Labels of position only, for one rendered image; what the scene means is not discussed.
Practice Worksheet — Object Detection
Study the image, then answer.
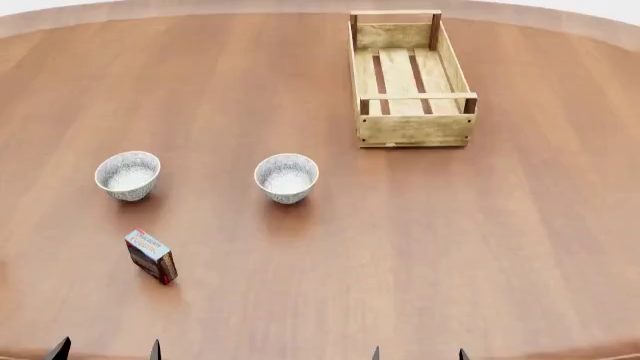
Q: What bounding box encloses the white speckled ceramic bowl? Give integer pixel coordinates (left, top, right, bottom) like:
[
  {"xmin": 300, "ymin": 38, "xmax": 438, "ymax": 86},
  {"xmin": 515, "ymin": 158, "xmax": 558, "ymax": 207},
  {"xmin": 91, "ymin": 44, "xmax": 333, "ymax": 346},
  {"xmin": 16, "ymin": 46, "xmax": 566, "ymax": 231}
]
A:
[
  {"xmin": 253, "ymin": 152, "xmax": 320, "ymax": 205},
  {"xmin": 94, "ymin": 150, "xmax": 162, "ymax": 203}
]

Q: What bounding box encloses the wooden slatted crate tray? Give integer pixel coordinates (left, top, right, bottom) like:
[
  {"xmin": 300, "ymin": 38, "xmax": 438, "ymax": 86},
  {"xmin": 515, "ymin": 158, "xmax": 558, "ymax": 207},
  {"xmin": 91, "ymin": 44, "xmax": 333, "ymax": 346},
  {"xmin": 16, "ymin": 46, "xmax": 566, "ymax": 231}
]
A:
[{"xmin": 348, "ymin": 9, "xmax": 479, "ymax": 149}]

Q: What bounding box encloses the chocolate pudding box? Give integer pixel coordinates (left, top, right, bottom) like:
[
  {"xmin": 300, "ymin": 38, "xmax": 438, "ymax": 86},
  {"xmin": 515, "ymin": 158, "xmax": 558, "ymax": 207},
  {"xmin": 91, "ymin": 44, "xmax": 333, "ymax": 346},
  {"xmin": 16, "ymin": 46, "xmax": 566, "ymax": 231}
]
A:
[{"xmin": 123, "ymin": 228, "xmax": 179, "ymax": 286}]

